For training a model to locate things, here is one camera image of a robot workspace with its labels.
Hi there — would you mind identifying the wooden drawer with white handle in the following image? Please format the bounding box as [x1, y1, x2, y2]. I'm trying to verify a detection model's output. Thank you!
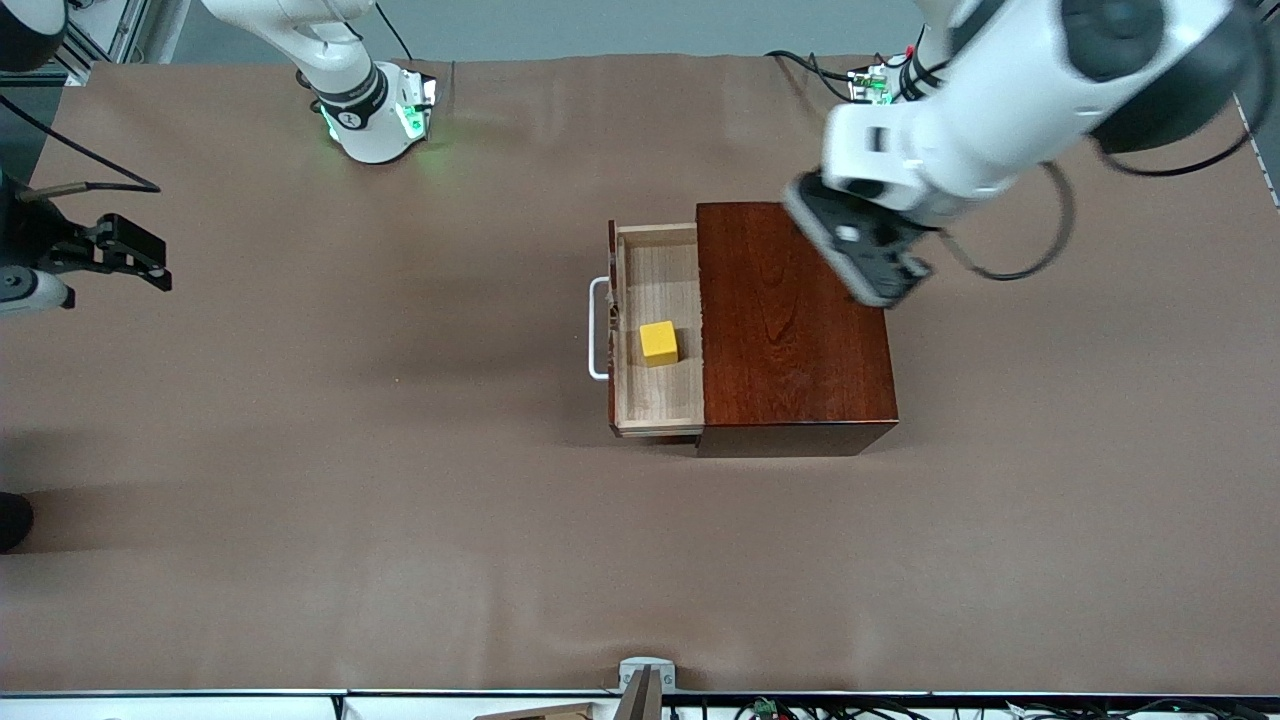
[588, 220, 707, 441]

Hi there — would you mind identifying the yellow block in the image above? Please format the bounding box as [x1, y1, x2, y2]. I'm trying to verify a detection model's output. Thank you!
[639, 320, 680, 368]

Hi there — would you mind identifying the dark wooden drawer cabinet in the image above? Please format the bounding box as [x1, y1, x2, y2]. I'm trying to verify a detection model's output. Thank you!
[695, 200, 899, 459]

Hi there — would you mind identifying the black round object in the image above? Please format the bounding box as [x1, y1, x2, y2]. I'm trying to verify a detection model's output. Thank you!
[0, 491, 35, 554]

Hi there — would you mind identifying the brown table cover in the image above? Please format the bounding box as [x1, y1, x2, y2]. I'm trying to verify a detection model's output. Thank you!
[0, 52, 1280, 696]

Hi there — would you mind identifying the tan wooden board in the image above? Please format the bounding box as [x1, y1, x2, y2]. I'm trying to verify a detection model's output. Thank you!
[473, 702, 593, 720]

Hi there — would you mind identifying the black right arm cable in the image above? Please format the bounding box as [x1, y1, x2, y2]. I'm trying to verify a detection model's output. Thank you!
[0, 92, 162, 201]

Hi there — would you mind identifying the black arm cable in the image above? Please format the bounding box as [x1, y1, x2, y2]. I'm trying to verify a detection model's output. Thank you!
[938, 95, 1266, 282]
[0, 92, 162, 201]

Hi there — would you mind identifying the grey aluminium frame rack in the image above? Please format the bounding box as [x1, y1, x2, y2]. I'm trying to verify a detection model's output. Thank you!
[60, 0, 191, 86]

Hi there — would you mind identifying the black right base cable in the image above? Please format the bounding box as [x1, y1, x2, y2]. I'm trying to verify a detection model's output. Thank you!
[378, 0, 421, 61]

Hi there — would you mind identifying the black base cable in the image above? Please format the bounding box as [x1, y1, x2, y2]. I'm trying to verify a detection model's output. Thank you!
[378, 0, 421, 61]
[765, 48, 856, 101]

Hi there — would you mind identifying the white table edge rail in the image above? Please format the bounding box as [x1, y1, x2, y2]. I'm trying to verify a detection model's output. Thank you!
[0, 688, 1280, 720]

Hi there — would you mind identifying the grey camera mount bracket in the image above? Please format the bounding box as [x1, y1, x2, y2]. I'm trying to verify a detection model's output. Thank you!
[617, 656, 677, 720]

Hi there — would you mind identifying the black left base cable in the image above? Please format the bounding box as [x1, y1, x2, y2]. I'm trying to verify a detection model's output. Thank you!
[765, 48, 856, 101]

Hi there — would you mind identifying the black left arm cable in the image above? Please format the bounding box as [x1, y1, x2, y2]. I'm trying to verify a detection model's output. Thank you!
[938, 95, 1266, 282]

